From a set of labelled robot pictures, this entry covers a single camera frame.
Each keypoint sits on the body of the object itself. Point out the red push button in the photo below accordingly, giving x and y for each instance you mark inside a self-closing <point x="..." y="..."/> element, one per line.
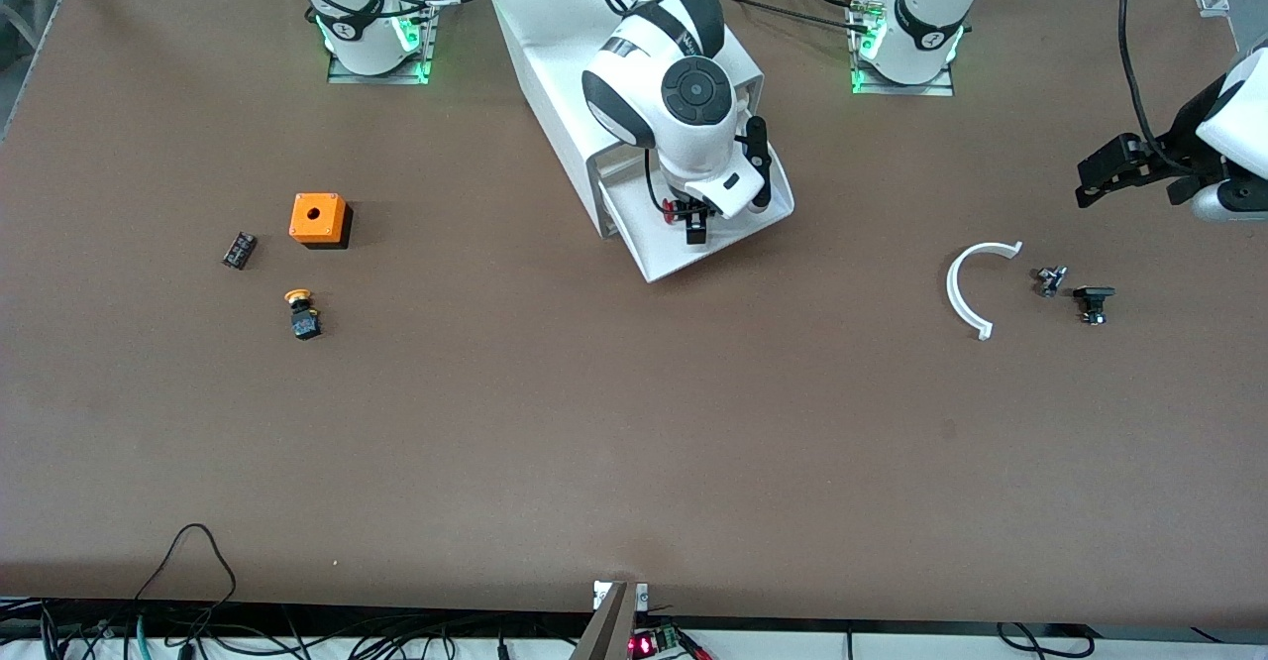
<point x="673" y="210"/>

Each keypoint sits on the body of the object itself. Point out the circuit board with red light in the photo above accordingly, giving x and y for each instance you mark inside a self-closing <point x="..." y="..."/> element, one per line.
<point x="649" y="643"/>

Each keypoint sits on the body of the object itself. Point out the small grey metal part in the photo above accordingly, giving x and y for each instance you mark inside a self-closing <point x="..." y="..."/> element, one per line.
<point x="1050" y="281"/>

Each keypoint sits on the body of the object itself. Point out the yellow push button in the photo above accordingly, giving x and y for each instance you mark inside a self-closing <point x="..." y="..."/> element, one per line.
<point x="303" y="321"/>

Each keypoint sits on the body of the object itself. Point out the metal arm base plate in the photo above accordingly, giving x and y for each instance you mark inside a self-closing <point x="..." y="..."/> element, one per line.
<point x="416" y="70"/>
<point x="941" y="88"/>

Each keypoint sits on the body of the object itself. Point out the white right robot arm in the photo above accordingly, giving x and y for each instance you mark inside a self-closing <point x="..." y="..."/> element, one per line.
<point x="684" y="150"/>

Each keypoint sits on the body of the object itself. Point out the orange button enclosure box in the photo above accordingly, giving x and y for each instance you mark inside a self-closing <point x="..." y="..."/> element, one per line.
<point x="317" y="216"/>

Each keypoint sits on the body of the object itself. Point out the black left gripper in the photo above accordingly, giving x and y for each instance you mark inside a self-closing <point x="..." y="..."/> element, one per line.
<point x="1185" y="134"/>

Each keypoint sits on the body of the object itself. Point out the grey camera mount bar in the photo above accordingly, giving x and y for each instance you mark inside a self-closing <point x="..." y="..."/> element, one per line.
<point x="609" y="630"/>

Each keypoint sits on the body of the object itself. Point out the small black plastic part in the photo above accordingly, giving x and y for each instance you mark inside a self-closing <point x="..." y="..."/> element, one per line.
<point x="1094" y="295"/>

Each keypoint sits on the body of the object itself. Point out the white curved plastic arc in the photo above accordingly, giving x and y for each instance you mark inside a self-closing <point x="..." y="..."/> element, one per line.
<point x="951" y="288"/>

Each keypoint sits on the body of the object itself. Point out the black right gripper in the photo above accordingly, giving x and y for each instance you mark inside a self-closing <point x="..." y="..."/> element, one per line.
<point x="696" y="218"/>

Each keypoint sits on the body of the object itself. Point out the small black terminal block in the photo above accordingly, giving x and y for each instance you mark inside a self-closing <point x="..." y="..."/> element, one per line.
<point x="239" y="250"/>

